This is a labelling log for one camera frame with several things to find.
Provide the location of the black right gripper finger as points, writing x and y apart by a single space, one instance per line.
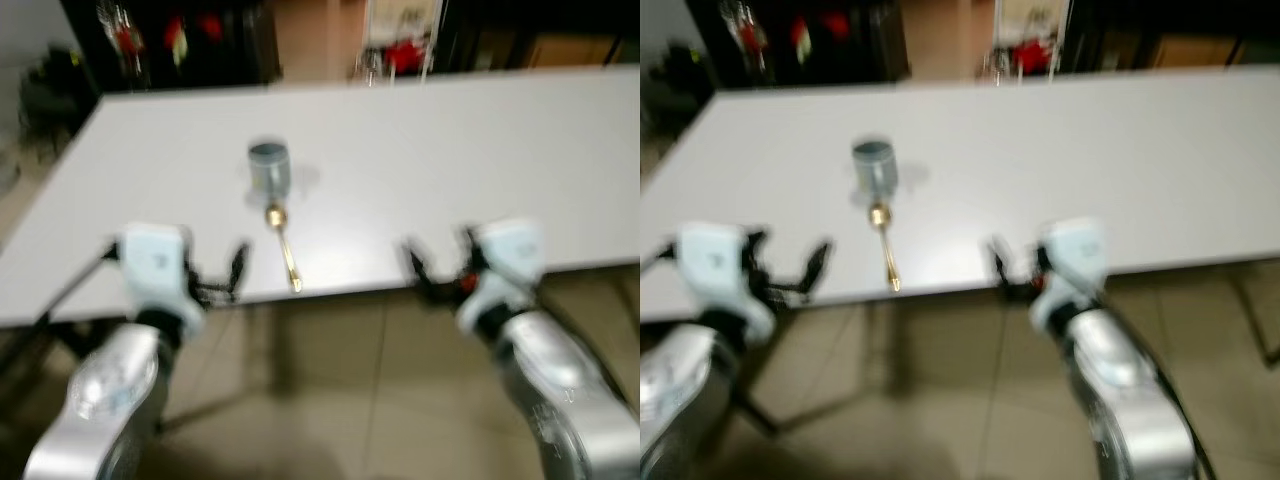
1044 256
469 250
1001 260
416 262

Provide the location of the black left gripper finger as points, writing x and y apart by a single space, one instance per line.
818 264
193 266
757 255
240 264

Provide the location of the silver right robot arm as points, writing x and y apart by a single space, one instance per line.
560 385
1125 385

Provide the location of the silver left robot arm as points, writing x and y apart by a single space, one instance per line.
672 395
105 390

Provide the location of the gold spoon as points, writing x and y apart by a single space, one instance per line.
284 245
886 245

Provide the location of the grey cup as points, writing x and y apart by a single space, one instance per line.
269 170
874 170

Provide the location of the black metal table leg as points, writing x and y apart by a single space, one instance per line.
760 415
1255 315

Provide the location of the black bag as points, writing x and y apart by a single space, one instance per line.
675 95
55 100

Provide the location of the red object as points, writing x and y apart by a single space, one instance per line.
405 55
1032 57

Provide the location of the red white ornament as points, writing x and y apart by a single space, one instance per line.
801 40
177 40

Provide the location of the brown cardboard box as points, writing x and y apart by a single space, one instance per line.
570 52
1195 52

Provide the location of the dark cabinet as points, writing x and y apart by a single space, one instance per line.
870 40
230 40

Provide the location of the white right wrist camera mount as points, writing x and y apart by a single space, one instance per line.
505 262
1072 262

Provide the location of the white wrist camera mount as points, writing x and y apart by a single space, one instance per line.
505 262
715 265
155 265
1072 262

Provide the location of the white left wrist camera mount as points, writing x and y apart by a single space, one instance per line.
155 265
715 265

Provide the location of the white frame stand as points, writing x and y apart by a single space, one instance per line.
1030 20
400 20

